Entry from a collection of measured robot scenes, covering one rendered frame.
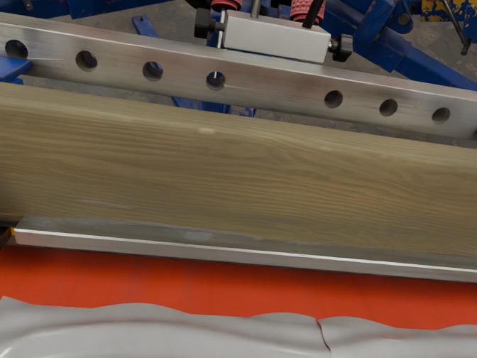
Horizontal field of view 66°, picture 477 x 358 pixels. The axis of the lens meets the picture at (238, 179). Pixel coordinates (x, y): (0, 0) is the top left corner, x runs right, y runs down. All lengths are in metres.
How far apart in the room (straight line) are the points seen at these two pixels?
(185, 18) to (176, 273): 2.05
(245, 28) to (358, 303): 0.32
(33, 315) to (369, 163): 0.20
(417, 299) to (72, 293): 0.23
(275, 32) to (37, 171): 0.33
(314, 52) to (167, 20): 1.78
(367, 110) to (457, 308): 0.24
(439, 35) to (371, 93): 2.41
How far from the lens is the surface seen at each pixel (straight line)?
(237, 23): 0.46
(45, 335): 0.22
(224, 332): 0.22
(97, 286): 0.24
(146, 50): 0.41
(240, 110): 0.69
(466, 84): 0.98
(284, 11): 0.69
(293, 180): 0.20
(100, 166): 0.20
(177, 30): 2.17
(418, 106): 0.49
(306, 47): 0.47
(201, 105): 1.39
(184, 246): 0.21
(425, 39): 2.77
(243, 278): 0.25
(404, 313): 0.28
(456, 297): 0.32
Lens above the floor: 1.46
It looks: 62 degrees down
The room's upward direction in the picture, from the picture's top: 22 degrees clockwise
